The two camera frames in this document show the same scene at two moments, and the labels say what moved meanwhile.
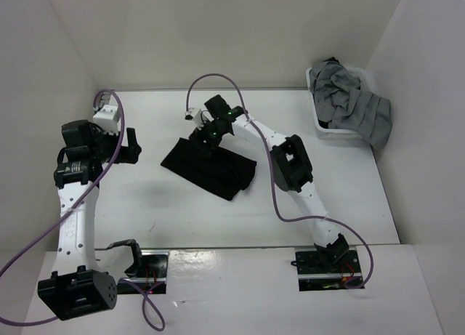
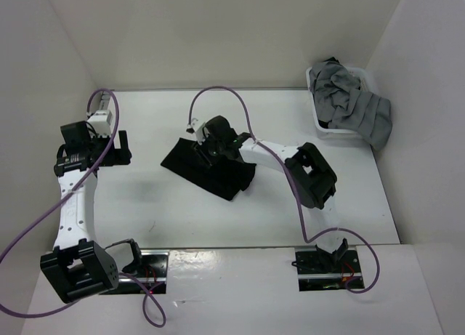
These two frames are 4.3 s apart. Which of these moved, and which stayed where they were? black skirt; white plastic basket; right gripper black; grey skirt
Moved: right gripper black
Stayed: black skirt; grey skirt; white plastic basket
